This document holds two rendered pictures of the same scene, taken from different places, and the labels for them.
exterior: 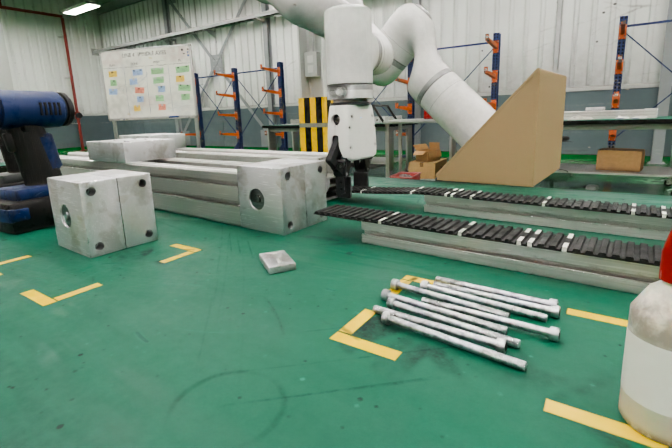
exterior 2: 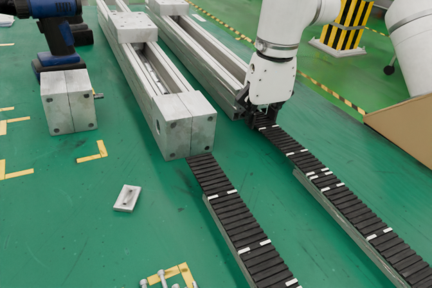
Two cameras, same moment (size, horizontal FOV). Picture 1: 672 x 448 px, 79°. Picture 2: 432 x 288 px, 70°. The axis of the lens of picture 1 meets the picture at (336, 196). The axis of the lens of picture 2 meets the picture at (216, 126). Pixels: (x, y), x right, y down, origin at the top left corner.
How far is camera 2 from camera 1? 0.35 m
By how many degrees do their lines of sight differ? 32
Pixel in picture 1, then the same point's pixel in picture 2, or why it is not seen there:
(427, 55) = not seen: outside the picture
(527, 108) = not seen: outside the picture
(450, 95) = (418, 42)
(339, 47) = (269, 6)
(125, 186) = (73, 97)
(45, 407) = not seen: outside the picture
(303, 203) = (188, 141)
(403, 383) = not seen: outside the picture
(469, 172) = (390, 130)
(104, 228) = (59, 121)
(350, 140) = (258, 90)
